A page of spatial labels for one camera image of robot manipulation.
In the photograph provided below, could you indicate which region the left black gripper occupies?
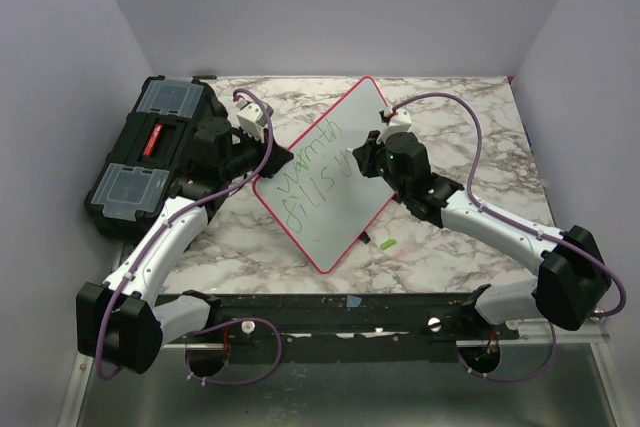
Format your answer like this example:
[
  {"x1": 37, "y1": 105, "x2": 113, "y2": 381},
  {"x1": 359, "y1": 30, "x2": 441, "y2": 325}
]
[{"x1": 222, "y1": 124, "x2": 293, "y2": 181}]

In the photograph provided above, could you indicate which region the pink-framed whiteboard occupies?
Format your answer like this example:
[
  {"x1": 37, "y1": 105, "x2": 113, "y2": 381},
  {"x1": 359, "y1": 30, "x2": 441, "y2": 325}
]
[{"x1": 253, "y1": 76, "x2": 393, "y2": 274}]

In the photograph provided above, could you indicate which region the green marker cap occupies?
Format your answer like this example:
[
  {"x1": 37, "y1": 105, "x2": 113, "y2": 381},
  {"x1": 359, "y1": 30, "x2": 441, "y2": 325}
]
[{"x1": 380, "y1": 239, "x2": 396, "y2": 250}]

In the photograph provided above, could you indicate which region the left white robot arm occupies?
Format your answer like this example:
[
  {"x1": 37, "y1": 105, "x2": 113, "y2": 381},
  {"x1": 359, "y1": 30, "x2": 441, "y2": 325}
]
[{"x1": 76, "y1": 121, "x2": 293, "y2": 379}]

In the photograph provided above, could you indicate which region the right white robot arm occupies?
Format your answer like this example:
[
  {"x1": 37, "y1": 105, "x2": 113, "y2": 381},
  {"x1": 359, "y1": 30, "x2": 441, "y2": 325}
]
[{"x1": 353, "y1": 131, "x2": 612, "y2": 339}]

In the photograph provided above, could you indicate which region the black whiteboard clip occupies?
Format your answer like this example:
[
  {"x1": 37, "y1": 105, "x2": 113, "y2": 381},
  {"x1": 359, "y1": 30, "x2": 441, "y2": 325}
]
[{"x1": 359, "y1": 231, "x2": 371, "y2": 244}]

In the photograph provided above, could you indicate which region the black plastic toolbox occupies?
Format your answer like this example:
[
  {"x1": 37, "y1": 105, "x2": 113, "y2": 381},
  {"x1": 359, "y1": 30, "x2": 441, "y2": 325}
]
[{"x1": 84, "y1": 76, "x2": 228, "y2": 243}]

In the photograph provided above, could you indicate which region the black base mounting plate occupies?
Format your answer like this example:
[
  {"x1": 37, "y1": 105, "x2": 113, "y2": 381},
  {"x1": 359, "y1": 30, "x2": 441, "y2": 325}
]
[{"x1": 174, "y1": 293, "x2": 518, "y2": 365}]

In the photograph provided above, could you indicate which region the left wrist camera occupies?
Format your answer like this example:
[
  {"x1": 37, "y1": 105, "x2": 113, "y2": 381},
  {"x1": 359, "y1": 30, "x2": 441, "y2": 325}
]
[{"x1": 235, "y1": 95, "x2": 267, "y2": 142}]

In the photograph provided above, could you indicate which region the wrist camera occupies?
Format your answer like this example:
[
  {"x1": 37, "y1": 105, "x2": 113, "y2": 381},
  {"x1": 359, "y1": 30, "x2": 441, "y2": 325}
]
[
  {"x1": 235, "y1": 95, "x2": 267, "y2": 142},
  {"x1": 377, "y1": 108, "x2": 412, "y2": 143}
]

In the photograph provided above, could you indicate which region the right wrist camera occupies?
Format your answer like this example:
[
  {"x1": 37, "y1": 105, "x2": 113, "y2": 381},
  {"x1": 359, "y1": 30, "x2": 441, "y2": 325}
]
[{"x1": 377, "y1": 108, "x2": 412, "y2": 143}]

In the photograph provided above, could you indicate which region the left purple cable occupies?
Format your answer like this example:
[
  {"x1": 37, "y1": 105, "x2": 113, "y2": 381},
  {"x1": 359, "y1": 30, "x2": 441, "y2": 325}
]
[{"x1": 95, "y1": 89, "x2": 284, "y2": 388}]

